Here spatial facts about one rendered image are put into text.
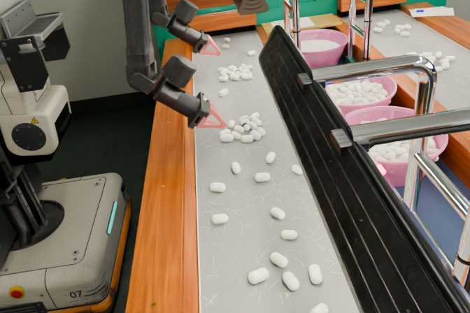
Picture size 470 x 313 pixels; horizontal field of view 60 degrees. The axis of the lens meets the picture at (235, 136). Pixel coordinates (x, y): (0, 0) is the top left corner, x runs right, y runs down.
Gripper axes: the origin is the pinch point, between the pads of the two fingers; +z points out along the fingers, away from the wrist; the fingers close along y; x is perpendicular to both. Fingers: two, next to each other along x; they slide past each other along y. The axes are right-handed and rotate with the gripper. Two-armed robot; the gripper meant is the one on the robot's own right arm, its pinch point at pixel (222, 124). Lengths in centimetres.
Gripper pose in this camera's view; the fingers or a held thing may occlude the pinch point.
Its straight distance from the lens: 110.1
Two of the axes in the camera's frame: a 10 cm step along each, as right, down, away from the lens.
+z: 8.1, 4.5, 3.8
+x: -5.8, 7.3, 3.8
